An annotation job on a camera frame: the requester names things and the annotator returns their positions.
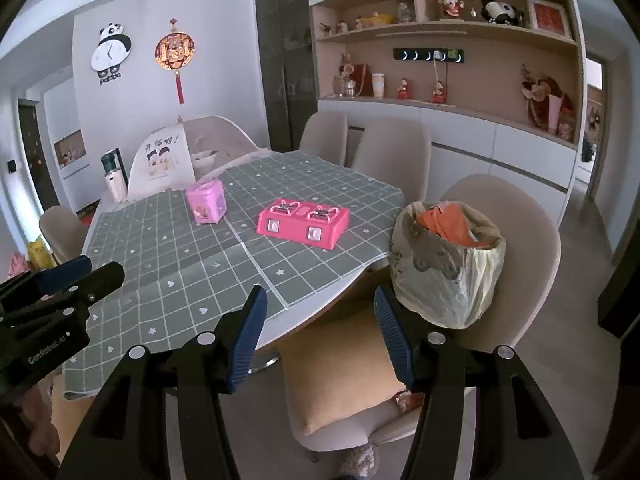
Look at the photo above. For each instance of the wooden shelf unit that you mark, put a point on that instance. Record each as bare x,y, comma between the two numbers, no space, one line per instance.
500,75

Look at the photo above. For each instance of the green checked tablecloth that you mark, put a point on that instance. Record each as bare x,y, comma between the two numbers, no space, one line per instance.
165,240

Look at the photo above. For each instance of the yellow teapot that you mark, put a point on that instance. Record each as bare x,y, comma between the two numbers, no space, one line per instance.
375,21

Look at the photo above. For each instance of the beige mesh food cover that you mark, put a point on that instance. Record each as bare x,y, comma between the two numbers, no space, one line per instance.
220,135

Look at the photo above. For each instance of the red gift bag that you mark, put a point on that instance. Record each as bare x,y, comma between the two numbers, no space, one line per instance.
364,80

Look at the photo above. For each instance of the red seated figurine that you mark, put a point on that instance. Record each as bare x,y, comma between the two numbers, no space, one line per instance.
451,7

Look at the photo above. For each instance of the glass jar with flowers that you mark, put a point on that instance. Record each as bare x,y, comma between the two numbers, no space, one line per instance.
345,85

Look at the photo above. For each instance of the wall picture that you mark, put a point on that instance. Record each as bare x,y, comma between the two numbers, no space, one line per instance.
68,150

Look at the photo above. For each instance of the red framed picture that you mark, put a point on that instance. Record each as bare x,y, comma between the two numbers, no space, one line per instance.
547,16

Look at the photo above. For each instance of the dark door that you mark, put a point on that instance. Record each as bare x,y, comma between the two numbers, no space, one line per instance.
37,160

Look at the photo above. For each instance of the white printed bag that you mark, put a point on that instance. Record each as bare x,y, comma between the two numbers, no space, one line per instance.
160,165

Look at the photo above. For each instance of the pink square box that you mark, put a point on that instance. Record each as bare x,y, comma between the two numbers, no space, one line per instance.
206,202

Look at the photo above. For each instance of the beige chair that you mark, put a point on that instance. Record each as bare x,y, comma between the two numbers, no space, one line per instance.
520,230
390,152
322,135
62,232

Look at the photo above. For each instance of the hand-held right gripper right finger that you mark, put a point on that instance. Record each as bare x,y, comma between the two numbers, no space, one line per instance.
392,335

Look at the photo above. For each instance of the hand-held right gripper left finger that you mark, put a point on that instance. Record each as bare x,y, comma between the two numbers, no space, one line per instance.
247,335

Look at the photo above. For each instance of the pink bag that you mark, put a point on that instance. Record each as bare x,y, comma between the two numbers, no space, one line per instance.
17,265

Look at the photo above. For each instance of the white cup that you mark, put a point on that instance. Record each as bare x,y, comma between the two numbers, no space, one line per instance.
378,86

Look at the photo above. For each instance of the grey fuzzy slipper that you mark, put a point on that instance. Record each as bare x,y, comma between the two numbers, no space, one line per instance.
357,462

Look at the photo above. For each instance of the pink toy stove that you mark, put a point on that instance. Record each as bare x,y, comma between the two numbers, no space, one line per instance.
290,225

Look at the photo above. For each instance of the panda wall clock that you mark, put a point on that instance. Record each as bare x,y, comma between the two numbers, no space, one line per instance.
111,50

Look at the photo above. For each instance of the yellow orange bag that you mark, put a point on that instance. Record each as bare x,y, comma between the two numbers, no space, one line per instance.
40,255

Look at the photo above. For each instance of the flower bouquet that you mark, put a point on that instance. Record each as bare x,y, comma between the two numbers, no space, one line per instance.
542,92

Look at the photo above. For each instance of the red gold wall ornament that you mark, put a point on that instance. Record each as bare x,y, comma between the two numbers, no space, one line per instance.
174,52

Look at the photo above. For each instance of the orange plastic bag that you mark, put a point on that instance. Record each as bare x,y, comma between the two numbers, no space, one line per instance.
445,225

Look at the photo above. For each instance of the white bottle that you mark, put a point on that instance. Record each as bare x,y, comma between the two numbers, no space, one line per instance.
116,187

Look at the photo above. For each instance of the small red figurine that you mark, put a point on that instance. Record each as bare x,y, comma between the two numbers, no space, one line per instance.
405,91
439,95

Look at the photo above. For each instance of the panda wine bottle holder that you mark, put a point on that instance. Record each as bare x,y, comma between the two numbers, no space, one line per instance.
497,11

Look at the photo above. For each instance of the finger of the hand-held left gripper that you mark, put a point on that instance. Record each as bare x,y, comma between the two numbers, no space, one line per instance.
60,275
102,280

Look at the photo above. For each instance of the black bin with yellow bag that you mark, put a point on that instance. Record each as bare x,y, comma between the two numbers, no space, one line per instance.
450,280

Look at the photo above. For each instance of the dark glass cabinet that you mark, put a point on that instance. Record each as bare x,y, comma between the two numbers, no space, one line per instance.
285,60

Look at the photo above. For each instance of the white lower cabinets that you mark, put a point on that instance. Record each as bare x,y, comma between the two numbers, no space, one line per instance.
500,155

